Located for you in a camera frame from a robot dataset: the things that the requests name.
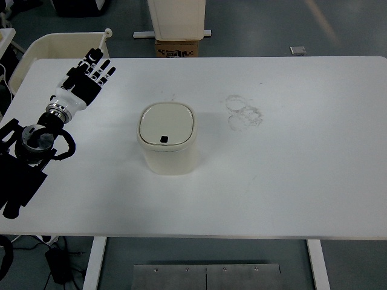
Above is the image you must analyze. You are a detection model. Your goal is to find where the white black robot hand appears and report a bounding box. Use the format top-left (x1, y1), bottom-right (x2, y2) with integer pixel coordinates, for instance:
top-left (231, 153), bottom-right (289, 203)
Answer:
top-left (46, 48), bottom-right (116, 121)

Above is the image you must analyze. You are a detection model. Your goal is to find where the cream trash can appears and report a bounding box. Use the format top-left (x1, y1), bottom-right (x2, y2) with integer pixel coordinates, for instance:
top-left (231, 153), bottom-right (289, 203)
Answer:
top-left (137, 102), bottom-right (198, 176)

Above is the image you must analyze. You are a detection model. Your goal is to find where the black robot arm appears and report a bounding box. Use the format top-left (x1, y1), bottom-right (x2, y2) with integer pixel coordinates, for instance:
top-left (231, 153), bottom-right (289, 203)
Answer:
top-left (1, 48), bottom-right (115, 219)

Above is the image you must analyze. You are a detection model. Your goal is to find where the cream plastic bin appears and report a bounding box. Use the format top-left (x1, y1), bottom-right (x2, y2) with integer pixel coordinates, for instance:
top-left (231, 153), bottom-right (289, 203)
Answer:
top-left (8, 28), bottom-right (113, 95)

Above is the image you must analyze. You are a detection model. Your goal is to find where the black box on floor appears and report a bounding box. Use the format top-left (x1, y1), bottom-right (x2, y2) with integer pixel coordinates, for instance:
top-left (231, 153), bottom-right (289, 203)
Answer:
top-left (51, 0), bottom-right (110, 18)

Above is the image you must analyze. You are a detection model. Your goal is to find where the cardboard box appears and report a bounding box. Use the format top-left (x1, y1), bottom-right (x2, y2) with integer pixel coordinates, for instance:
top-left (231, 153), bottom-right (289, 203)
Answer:
top-left (155, 40), bottom-right (199, 58)

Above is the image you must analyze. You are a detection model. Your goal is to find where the tall cream bin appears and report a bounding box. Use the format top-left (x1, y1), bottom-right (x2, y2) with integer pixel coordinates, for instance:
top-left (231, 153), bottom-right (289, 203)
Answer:
top-left (147, 0), bottom-right (206, 33)

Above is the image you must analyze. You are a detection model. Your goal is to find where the white metal base bar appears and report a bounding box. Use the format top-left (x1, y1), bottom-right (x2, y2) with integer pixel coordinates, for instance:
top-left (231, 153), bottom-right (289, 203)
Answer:
top-left (132, 30), bottom-right (212, 41)

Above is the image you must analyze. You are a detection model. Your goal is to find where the left white table leg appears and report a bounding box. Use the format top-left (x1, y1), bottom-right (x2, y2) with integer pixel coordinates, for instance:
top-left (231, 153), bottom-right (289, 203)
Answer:
top-left (82, 236), bottom-right (107, 290)

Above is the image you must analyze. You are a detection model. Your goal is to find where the white table leg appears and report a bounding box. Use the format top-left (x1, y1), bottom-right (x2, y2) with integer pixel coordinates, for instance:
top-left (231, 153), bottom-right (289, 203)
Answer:
top-left (82, 236), bottom-right (107, 290)
top-left (307, 239), bottom-right (331, 290)

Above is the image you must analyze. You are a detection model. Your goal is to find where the black power adapter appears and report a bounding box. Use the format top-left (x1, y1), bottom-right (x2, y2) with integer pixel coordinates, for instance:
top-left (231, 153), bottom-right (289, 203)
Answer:
top-left (45, 248), bottom-right (72, 285)

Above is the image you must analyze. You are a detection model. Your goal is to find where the small grey floor object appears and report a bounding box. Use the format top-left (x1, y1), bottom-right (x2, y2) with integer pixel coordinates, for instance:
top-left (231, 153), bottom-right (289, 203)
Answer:
top-left (289, 46), bottom-right (307, 56)

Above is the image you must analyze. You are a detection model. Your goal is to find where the right white table leg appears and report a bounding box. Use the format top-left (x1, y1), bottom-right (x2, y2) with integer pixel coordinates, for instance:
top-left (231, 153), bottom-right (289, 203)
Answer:
top-left (307, 239), bottom-right (331, 290)

